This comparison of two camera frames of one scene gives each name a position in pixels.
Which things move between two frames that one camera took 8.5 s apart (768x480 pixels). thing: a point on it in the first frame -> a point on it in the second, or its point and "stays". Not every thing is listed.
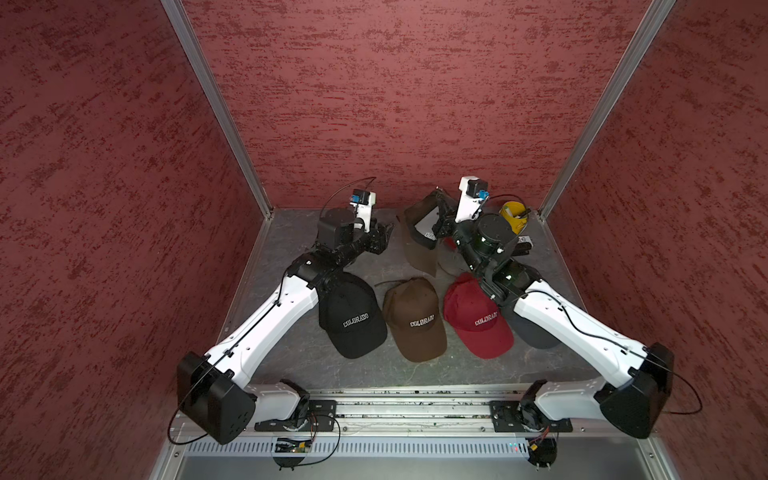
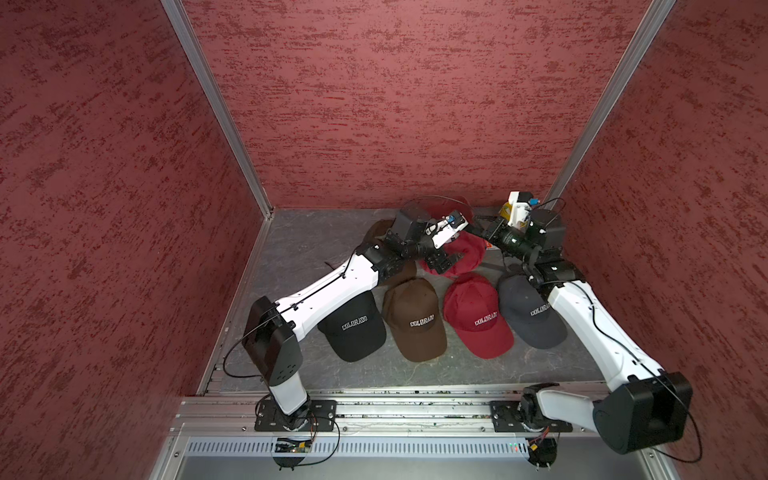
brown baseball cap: (412, 310) stays
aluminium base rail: (414, 415) stays
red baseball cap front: (475, 319) stays
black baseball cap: (350, 313) stays
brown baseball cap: (420, 243) -> (405, 271)
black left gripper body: (374, 241) -> (433, 259)
